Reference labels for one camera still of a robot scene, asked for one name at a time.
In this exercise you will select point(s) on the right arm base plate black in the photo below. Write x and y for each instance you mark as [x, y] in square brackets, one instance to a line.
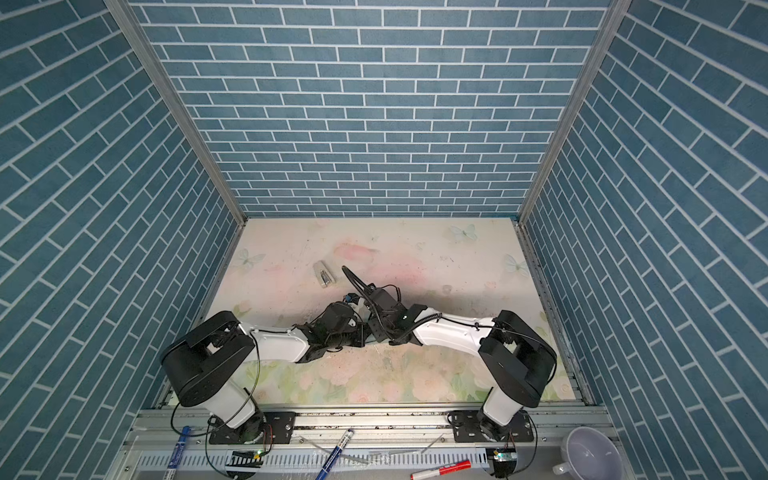
[474, 426]

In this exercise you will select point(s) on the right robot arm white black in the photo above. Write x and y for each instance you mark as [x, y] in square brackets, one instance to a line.
[520, 362]

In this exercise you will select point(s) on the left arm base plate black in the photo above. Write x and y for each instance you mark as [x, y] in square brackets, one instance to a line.
[265, 428]

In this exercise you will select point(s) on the blue marker pen centre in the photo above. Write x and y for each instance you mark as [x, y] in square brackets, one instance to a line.
[334, 455]

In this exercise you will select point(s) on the white cup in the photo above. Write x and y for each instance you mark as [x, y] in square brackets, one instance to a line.
[589, 454]

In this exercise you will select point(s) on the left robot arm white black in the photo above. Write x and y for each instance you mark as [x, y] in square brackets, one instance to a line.
[200, 365]

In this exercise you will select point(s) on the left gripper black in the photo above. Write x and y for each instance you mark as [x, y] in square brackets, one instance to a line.
[360, 341]

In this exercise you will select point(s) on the blue marker pen left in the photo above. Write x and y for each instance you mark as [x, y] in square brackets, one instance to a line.
[176, 456]

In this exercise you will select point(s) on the white slotted cable duct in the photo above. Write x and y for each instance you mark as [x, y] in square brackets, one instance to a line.
[310, 460]

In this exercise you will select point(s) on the aluminium mounting rail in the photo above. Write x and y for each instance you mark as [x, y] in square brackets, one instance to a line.
[418, 426]

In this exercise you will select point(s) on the blue marker pen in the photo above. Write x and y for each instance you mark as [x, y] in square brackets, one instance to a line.
[334, 455]
[176, 456]

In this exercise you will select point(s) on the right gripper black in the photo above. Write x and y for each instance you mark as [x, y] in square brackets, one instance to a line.
[372, 321]

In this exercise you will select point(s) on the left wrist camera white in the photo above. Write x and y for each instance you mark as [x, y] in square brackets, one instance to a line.
[351, 298]

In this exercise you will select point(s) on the red marker pen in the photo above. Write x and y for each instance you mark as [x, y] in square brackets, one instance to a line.
[442, 470]

